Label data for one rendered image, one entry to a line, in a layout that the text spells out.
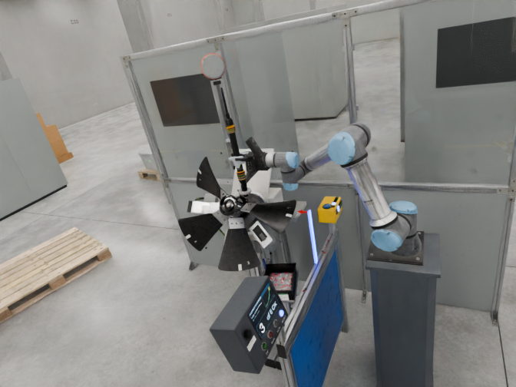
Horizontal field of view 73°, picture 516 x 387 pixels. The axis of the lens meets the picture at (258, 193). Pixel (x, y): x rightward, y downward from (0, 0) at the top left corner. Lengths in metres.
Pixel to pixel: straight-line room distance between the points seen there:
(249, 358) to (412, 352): 1.05
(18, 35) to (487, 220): 14.84
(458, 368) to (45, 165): 6.77
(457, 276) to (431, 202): 0.58
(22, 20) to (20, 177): 9.29
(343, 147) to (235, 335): 0.78
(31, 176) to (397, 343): 6.48
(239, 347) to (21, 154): 6.39
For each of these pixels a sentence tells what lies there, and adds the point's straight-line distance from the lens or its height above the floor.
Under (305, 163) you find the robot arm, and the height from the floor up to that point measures 1.41.
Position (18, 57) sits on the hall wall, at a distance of 15.22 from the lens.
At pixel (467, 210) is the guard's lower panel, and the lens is 2.45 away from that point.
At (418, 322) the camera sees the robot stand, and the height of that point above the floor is 0.70.
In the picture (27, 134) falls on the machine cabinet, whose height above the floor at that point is 1.14.
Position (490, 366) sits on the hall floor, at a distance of 2.70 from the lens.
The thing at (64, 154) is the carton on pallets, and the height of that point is 0.14.
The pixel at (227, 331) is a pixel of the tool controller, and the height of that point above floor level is 1.24.
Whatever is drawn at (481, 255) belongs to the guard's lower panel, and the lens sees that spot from 2.64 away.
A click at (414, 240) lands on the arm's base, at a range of 1.70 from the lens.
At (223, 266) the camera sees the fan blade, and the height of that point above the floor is 0.96.
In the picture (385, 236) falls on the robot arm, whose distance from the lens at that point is 1.50.
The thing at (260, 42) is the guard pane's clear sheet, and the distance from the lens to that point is 2.38.
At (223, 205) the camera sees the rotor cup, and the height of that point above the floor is 1.22.
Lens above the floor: 2.05
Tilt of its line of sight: 25 degrees down
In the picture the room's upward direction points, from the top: 12 degrees counter-clockwise
